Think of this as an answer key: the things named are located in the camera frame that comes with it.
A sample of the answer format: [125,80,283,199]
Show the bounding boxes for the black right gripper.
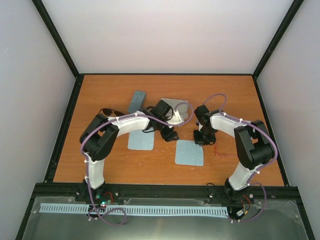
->
[193,127,216,147]

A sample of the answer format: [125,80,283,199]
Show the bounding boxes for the light blue cleaning cloth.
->
[175,140,204,167]
[127,130,155,151]

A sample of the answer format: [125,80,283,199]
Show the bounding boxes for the pink glasses case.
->
[161,98,189,120]

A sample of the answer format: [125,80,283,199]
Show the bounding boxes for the blue grey glasses case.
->
[127,90,146,114]

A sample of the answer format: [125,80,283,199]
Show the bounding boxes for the black sunglasses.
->
[98,107,125,117]

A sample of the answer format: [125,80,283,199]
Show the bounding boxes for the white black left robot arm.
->
[79,100,184,202]

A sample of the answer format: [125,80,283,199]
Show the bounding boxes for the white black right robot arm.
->
[193,104,278,202]

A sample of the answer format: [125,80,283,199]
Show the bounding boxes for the black aluminium frame rail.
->
[32,182,300,207]

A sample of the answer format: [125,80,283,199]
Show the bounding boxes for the light blue slotted cable duct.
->
[38,203,228,218]

